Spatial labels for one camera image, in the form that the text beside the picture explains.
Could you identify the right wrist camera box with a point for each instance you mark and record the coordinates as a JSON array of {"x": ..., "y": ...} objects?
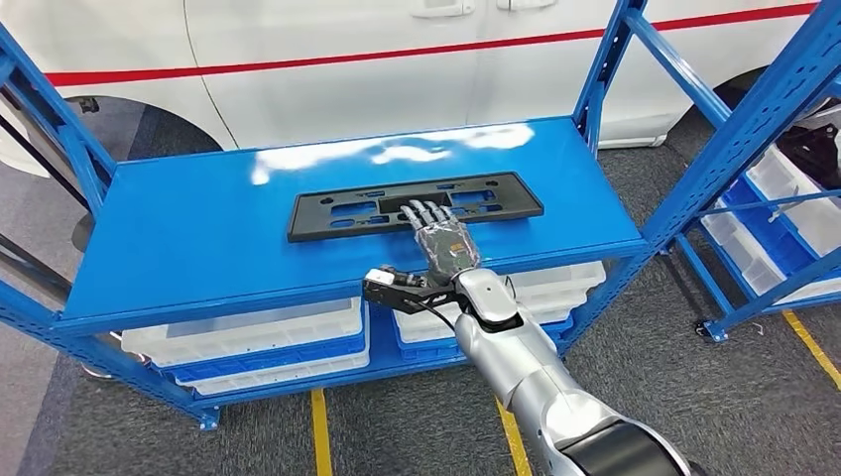
[{"x": 378, "y": 279}]

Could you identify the black plastic plate bracket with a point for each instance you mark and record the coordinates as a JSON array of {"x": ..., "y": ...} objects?
[{"x": 309, "y": 223}]

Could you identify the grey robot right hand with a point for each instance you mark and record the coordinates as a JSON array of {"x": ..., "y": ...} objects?
[{"x": 447, "y": 246}]

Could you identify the black plastic car part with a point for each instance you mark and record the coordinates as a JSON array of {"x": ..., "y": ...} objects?
[{"x": 808, "y": 154}]

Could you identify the white car with red stripe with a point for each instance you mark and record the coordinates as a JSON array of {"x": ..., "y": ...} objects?
[{"x": 328, "y": 66}]

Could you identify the blue metal shelf rack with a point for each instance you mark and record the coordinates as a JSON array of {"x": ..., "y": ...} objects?
[
  {"x": 788, "y": 289},
  {"x": 197, "y": 230}
]

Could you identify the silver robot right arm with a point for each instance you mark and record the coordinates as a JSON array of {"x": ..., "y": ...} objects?
[{"x": 525, "y": 368}]

